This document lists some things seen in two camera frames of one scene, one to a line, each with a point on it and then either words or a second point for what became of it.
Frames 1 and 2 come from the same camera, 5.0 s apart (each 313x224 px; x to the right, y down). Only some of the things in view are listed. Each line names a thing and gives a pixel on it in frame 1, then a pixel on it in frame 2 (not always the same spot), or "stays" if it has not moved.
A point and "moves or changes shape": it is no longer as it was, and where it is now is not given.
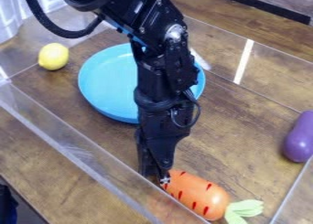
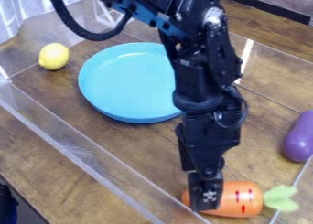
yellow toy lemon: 52,56 stays
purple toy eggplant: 297,142 stays
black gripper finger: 160,148 → 204,181
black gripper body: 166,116 → 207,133
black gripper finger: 146,161 → 184,152
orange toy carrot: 207,199 moves or changes shape
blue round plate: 108,79 stays
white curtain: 15,9 stays
